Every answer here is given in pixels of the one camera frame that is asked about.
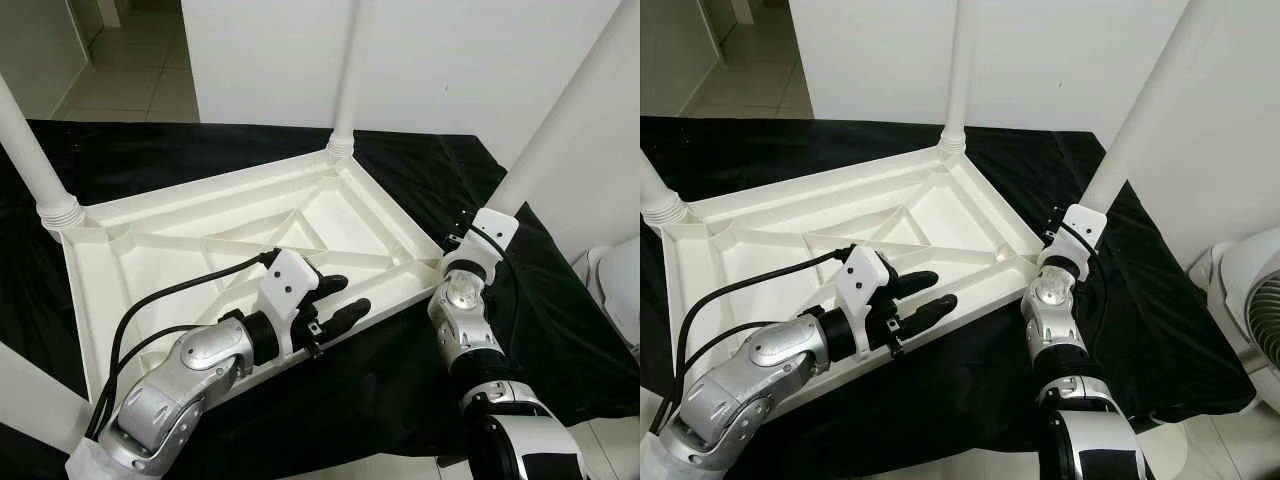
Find white plastic table top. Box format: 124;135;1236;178
660;148;1047;403
60;150;447;403

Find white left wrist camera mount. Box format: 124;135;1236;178
255;248;323;361
835;245;897;353

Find black tablecloth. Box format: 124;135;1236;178
640;115;1259;480
0;118;641;480

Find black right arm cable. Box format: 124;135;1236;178
1065;225;1107;343
480;230;523;353

